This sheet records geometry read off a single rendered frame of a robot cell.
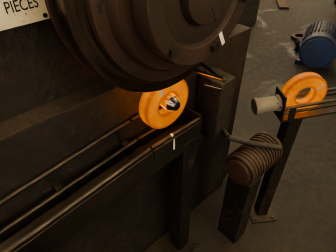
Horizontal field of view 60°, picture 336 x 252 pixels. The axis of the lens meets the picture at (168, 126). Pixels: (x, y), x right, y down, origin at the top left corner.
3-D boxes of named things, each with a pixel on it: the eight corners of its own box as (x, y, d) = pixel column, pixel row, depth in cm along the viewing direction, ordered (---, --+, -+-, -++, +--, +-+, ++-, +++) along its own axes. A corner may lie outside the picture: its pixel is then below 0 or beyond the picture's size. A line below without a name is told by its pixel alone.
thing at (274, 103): (250, 108, 106) (251, 94, 102) (274, 104, 106) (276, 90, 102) (256, 118, 101) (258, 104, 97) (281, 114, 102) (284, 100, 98)
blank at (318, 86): (288, 115, 109) (292, 121, 106) (272, 88, 100) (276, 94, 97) (328, 92, 104) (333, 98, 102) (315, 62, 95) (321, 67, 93)
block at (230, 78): (191, 129, 108) (195, 72, 93) (206, 120, 112) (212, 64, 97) (214, 144, 102) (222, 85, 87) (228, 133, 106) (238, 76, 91)
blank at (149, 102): (187, 94, 87) (195, 98, 85) (152, 133, 84) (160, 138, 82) (169, 59, 74) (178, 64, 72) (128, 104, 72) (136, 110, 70)
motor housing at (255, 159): (210, 231, 138) (224, 150, 103) (238, 204, 149) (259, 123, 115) (232, 250, 130) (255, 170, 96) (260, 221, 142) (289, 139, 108)
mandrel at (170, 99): (144, 78, 86) (135, 90, 86) (136, 71, 83) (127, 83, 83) (185, 103, 77) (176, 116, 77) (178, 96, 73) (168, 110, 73)
